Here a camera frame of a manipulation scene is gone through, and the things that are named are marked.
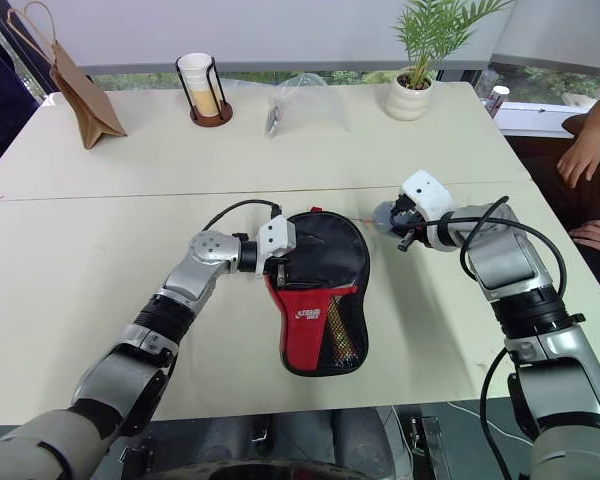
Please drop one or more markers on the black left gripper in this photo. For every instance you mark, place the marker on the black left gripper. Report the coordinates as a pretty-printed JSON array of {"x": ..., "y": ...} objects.
[{"x": 282, "y": 275}]

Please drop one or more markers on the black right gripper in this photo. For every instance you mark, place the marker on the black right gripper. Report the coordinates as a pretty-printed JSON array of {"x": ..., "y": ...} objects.
[{"x": 409, "y": 220}]

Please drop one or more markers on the black and red paddle case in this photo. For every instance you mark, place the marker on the black and red paddle case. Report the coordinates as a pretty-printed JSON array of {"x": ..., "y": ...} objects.
[{"x": 315, "y": 325}]

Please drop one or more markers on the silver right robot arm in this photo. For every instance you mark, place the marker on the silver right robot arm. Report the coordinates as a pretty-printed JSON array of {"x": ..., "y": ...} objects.
[{"x": 510, "y": 260}]

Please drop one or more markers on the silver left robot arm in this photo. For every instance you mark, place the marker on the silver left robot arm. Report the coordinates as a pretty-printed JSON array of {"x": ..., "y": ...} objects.
[{"x": 130, "y": 360}]

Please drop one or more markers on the white ribbed plant pot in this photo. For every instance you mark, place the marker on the white ribbed plant pot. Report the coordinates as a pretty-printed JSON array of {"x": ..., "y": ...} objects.
[{"x": 409, "y": 102}]

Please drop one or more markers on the dark item in plastic bag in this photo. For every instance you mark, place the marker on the dark item in plastic bag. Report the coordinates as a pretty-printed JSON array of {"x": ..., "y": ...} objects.
[{"x": 273, "y": 120}]

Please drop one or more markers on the clear plastic bag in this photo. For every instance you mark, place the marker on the clear plastic bag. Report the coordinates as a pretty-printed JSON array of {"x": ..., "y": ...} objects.
[{"x": 315, "y": 102}]

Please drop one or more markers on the white and red can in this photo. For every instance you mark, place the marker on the white and red can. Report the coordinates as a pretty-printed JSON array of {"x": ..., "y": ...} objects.
[{"x": 498, "y": 100}]

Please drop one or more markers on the bystander brown trousers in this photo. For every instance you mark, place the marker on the bystander brown trousers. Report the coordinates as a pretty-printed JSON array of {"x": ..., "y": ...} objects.
[{"x": 540, "y": 155}]

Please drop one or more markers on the green palm plant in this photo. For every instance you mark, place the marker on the green palm plant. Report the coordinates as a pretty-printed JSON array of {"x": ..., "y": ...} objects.
[{"x": 435, "y": 30}]

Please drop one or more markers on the white paper cup stack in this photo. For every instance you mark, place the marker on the white paper cup stack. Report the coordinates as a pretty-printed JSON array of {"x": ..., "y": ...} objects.
[{"x": 197, "y": 80}]

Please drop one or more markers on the brown paper bag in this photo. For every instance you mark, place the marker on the brown paper bag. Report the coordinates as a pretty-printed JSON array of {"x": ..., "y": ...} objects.
[{"x": 90, "y": 110}]

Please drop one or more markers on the bystander dark blue clothing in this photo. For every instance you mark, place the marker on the bystander dark blue clothing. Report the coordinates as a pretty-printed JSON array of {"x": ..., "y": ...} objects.
[{"x": 0, "y": 100}]

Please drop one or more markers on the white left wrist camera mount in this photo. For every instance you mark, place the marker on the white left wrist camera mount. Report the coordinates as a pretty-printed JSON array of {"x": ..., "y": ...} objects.
[{"x": 275, "y": 237}]

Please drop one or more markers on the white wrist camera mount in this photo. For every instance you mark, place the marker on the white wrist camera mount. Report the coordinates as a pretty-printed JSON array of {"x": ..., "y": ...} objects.
[
  {"x": 430, "y": 192},
  {"x": 275, "y": 237}
]

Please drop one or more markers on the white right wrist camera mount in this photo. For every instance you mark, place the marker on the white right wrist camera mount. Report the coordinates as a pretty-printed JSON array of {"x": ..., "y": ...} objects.
[{"x": 430, "y": 192}]

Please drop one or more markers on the metal table bracket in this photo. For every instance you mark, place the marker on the metal table bracket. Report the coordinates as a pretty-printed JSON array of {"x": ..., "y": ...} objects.
[
  {"x": 430, "y": 445},
  {"x": 137, "y": 452}
]

